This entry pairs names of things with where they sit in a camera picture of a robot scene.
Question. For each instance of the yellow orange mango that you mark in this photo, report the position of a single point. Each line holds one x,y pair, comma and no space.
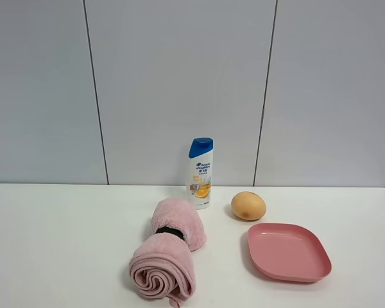
248,206

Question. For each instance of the pink plastic plate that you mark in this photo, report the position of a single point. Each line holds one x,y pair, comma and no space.
288,252

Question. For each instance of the white blue shampoo bottle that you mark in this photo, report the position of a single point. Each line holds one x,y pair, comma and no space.
199,172

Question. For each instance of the rolled pink towel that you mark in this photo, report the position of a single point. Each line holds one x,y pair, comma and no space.
162,266

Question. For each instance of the black band on towel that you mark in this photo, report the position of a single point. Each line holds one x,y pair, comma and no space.
168,230

